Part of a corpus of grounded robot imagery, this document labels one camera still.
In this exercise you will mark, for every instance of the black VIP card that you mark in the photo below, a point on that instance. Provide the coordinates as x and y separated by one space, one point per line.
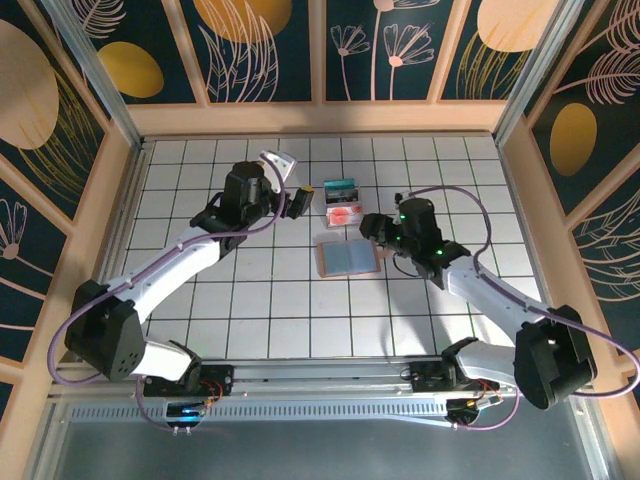
345 200

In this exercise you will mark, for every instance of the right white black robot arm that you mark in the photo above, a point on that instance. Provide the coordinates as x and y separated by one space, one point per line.
500 300

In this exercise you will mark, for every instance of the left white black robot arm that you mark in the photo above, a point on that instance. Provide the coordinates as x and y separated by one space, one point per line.
165 272

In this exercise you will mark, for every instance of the white card red circles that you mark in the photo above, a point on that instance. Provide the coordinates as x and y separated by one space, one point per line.
340 216

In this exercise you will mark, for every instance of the teal credit card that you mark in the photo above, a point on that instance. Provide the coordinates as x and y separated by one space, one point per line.
340 187

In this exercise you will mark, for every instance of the controller circuit board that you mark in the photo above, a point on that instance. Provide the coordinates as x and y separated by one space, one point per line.
185 412
467 407

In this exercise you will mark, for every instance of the aluminium side rail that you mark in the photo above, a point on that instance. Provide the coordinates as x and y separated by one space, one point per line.
127 200

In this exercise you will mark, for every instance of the aluminium rail frame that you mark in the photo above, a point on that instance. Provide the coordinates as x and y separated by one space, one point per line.
320 375

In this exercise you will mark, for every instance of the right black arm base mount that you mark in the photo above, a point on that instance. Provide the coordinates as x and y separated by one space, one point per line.
425 380

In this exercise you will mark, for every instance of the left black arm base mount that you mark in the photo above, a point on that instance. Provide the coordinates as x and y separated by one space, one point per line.
220 377

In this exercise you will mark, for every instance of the aluminium corner post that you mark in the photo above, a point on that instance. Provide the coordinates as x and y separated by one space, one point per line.
95 70
537 70

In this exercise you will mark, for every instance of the grey metal base plate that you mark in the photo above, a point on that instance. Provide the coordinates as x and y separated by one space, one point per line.
320 450

